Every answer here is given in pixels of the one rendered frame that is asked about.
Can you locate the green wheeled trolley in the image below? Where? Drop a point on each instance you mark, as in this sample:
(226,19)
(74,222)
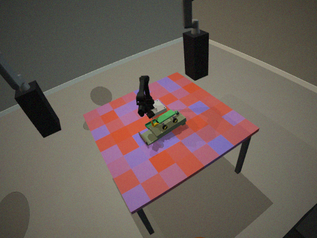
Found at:
(166,116)

